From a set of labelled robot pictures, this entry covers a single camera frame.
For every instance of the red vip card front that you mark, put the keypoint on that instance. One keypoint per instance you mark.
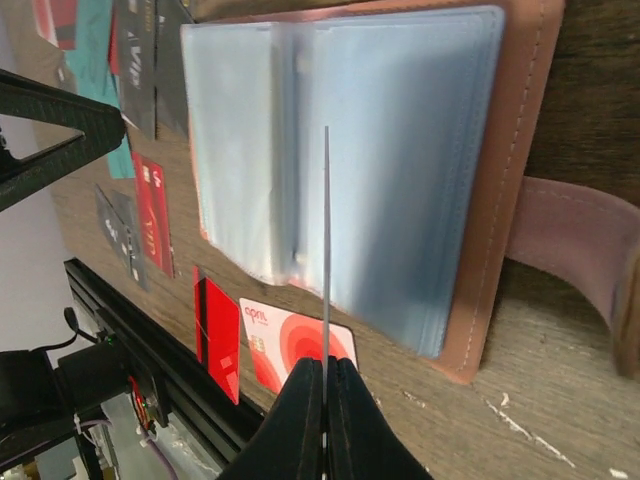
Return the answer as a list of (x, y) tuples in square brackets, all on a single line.
[(153, 213)]

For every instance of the black cards front left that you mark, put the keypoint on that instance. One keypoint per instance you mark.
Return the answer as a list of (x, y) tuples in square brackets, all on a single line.
[(118, 223)]

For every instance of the red card black stripe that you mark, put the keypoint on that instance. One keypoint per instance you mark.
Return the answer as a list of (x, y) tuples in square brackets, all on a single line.
[(217, 324)]

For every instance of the black aluminium front rail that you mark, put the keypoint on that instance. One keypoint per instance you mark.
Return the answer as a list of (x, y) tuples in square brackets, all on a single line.
[(167, 370)]

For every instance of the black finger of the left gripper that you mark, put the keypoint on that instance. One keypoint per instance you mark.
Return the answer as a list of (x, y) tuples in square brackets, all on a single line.
[(48, 133)]

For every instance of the teal cards centre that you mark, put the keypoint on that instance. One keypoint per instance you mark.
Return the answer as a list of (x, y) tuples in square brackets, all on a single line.
[(89, 60)]

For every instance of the black cards centre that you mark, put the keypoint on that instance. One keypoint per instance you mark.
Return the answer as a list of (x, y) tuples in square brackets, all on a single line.
[(149, 54)]

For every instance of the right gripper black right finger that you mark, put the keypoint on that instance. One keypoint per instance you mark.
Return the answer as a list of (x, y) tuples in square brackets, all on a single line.
[(361, 444)]

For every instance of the blue card front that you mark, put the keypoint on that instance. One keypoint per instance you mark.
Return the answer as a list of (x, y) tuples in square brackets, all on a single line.
[(326, 266)]

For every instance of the white red circle card front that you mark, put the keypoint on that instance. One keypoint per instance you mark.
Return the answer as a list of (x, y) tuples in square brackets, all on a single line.
[(277, 339)]

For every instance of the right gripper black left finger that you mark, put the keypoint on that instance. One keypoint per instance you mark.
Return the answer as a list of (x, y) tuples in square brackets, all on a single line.
[(288, 444)]

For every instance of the pink leather card holder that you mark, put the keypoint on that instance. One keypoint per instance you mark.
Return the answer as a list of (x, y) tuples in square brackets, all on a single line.
[(432, 107)]

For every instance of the black cards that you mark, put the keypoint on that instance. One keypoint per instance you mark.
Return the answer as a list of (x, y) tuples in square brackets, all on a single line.
[(149, 54), (118, 223)]

